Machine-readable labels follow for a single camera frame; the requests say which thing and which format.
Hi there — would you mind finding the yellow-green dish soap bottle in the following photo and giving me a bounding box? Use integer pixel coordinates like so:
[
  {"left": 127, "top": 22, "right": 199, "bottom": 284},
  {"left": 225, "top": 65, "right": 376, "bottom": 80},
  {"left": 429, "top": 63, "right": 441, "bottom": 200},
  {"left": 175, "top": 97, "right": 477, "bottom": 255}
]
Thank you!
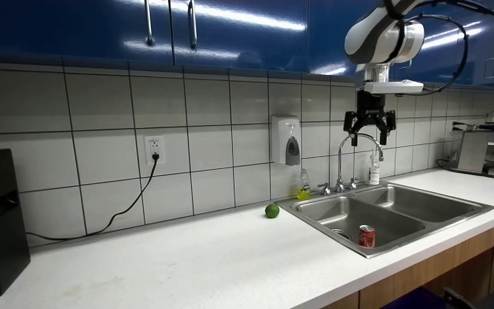
[{"left": 290, "top": 166, "right": 314, "bottom": 202}]

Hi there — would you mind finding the clear pump soap bottle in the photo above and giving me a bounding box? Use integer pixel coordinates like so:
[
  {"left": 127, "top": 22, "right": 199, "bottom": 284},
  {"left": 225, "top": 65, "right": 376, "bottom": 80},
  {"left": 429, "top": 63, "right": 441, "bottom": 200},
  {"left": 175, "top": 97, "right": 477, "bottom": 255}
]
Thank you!
[{"left": 369, "top": 152, "right": 383, "bottom": 187}]

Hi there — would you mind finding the wooden lower cabinet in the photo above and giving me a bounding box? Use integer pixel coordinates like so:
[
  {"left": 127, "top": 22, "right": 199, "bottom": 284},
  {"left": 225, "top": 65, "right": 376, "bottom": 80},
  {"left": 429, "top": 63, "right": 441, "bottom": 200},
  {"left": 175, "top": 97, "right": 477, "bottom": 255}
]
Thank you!
[{"left": 323, "top": 212, "right": 494, "bottom": 309}]

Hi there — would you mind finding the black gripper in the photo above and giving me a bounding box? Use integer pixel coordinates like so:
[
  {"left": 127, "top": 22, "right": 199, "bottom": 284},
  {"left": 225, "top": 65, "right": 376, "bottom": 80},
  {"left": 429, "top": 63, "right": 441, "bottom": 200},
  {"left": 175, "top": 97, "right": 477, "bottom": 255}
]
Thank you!
[{"left": 343, "top": 89, "right": 398, "bottom": 147}]

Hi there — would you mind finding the stainless steel double sink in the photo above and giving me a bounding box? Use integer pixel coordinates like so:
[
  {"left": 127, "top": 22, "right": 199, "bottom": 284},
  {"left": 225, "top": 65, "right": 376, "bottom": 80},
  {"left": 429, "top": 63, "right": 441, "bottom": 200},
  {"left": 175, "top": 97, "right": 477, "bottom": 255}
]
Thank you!
[{"left": 278, "top": 183, "right": 494, "bottom": 259}]

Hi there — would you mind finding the metal cabinet handle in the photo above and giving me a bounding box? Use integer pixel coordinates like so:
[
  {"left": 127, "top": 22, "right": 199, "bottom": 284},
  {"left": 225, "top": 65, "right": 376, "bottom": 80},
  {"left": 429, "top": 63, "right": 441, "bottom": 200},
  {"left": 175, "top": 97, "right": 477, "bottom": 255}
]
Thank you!
[
  {"left": 187, "top": 0, "right": 201, "bottom": 51},
  {"left": 143, "top": 0, "right": 156, "bottom": 48}
]

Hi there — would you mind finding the white wall soap dispenser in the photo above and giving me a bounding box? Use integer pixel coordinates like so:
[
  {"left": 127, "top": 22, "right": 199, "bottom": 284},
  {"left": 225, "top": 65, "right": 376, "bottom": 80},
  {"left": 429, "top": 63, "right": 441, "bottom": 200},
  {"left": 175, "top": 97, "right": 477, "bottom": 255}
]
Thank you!
[{"left": 270, "top": 115, "right": 304, "bottom": 168}]

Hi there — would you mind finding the silver coffee machine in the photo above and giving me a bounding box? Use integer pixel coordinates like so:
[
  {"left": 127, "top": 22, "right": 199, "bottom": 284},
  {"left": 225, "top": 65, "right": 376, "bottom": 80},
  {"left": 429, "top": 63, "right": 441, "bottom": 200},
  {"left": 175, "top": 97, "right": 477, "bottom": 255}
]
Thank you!
[{"left": 450, "top": 118, "right": 494, "bottom": 181}]

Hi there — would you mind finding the white wall outlet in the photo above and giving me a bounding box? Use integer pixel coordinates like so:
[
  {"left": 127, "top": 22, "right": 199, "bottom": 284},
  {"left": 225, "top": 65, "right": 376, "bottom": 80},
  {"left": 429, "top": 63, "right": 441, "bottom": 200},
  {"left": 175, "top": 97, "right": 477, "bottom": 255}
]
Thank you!
[{"left": 144, "top": 135, "right": 167, "bottom": 168}]

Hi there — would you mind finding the blue upper cabinet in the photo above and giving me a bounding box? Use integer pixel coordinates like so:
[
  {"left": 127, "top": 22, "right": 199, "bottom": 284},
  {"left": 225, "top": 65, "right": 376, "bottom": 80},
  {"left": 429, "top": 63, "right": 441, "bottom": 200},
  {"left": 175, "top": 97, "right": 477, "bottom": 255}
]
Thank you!
[{"left": 0, "top": 0, "right": 494, "bottom": 90}]

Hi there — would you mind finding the black power cord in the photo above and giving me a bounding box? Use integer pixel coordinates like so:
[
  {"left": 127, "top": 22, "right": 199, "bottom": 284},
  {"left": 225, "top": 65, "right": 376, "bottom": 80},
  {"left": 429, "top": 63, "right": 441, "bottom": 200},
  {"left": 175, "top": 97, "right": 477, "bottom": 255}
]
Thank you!
[{"left": 24, "top": 152, "right": 162, "bottom": 242}]

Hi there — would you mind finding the chrome gooseneck faucet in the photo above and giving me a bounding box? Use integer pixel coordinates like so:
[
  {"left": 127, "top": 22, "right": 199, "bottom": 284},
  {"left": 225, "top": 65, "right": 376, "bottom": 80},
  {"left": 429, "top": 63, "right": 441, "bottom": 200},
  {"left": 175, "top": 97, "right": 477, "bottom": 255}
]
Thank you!
[{"left": 314, "top": 132, "right": 386, "bottom": 195}]

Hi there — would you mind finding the red soda can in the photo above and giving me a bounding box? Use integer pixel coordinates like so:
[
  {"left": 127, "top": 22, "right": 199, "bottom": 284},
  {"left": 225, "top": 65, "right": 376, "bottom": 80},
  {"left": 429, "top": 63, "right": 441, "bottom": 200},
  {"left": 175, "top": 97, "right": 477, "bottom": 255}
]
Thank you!
[{"left": 359, "top": 223, "right": 379, "bottom": 248}]

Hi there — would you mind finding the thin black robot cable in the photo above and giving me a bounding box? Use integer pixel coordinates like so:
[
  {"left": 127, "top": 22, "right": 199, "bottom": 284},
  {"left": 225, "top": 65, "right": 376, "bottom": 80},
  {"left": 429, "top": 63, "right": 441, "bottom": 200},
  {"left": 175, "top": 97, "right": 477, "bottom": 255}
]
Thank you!
[{"left": 381, "top": 0, "right": 494, "bottom": 97}]

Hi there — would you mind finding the black chair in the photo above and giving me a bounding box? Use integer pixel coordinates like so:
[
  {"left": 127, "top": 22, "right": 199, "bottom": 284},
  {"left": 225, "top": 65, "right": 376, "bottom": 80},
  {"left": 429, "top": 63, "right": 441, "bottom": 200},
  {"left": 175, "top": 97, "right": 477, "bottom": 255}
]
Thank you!
[{"left": 441, "top": 283, "right": 494, "bottom": 309}]

